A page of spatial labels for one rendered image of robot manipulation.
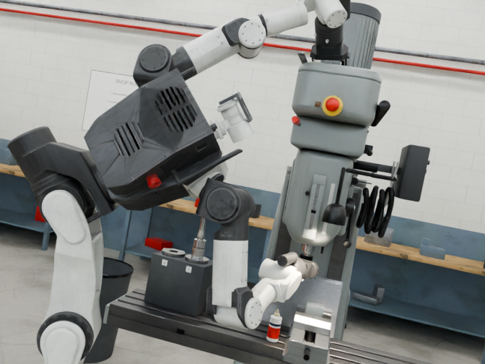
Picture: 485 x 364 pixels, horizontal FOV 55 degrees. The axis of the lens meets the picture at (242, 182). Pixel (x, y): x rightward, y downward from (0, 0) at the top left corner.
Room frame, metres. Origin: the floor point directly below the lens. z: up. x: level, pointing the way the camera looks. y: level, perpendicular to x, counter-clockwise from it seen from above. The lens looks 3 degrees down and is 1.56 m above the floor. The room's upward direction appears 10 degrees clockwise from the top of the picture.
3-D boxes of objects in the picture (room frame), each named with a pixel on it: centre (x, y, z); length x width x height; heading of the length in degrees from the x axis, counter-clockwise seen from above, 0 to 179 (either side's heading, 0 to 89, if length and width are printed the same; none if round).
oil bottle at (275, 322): (1.57, -0.20, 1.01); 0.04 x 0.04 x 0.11
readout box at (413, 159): (1.85, -0.66, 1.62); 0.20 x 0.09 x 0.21; 169
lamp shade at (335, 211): (1.43, -0.30, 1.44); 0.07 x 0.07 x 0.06
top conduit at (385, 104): (1.62, -0.42, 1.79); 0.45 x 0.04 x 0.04; 169
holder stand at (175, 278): (1.74, 0.16, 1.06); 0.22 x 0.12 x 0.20; 72
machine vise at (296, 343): (1.58, -0.33, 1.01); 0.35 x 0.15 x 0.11; 169
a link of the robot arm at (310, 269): (1.54, -0.23, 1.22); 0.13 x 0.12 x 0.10; 64
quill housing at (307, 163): (1.62, -0.27, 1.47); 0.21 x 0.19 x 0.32; 79
